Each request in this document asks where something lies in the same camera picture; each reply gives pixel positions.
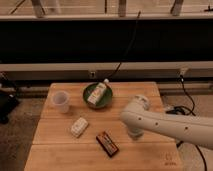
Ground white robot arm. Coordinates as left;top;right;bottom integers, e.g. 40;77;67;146
120;95;213;150

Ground green bowl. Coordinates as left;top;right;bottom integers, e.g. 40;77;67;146
82;83;113;109

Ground white green-labelled bottle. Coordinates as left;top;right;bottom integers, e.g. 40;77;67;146
87;81;107;105

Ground clear plastic cup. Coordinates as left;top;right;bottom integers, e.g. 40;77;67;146
51;91;69;113

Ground dark orange-labelled box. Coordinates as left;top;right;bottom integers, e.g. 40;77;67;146
96;131;119;157

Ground dark object at left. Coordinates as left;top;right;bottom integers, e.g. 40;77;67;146
0;72;20;125

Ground white wall outlet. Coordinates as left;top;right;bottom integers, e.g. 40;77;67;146
89;71;96;79

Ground black hanging cable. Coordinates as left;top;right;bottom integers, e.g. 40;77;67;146
107;10;142;80

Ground black floor cables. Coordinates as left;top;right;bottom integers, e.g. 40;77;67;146
165;74;209;171

